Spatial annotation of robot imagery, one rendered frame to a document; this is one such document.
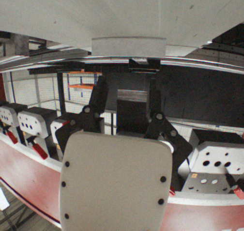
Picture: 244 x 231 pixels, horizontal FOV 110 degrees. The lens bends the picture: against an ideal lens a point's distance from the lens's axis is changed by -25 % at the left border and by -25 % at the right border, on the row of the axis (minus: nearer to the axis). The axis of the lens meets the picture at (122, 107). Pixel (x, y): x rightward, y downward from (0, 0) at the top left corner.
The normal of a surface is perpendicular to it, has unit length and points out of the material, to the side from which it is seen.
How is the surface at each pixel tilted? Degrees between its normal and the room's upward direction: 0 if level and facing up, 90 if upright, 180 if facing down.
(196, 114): 90
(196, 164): 90
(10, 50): 90
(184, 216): 90
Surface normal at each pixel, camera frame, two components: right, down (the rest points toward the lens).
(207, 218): -0.26, 0.28
